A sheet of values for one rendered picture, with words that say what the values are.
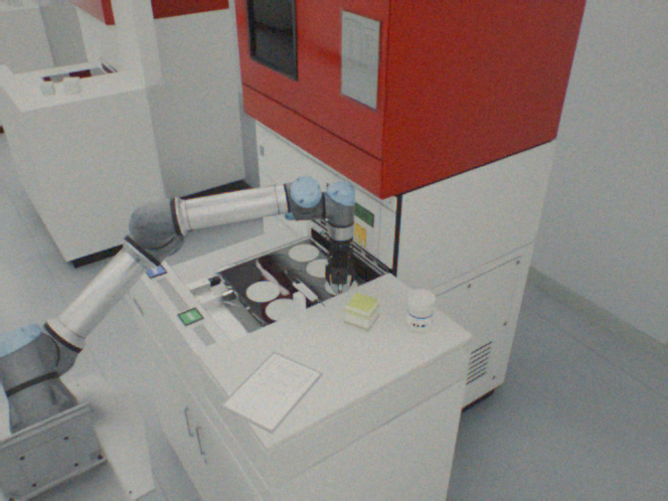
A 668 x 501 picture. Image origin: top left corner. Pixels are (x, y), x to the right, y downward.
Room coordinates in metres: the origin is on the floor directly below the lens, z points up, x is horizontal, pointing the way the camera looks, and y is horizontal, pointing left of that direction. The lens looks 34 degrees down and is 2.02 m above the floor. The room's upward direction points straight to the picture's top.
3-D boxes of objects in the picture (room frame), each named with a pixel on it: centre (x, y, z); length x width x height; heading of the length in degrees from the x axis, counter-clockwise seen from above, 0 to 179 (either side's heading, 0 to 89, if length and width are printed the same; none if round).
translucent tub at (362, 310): (1.24, -0.08, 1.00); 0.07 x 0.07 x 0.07; 62
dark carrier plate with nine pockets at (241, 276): (1.52, 0.13, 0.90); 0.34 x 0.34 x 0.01; 35
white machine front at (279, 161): (1.80, 0.05, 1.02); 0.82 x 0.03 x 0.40; 35
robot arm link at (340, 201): (1.44, -0.02, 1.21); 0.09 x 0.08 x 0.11; 96
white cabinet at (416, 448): (1.39, 0.17, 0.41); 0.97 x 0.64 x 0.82; 35
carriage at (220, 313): (1.35, 0.34, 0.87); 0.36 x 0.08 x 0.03; 35
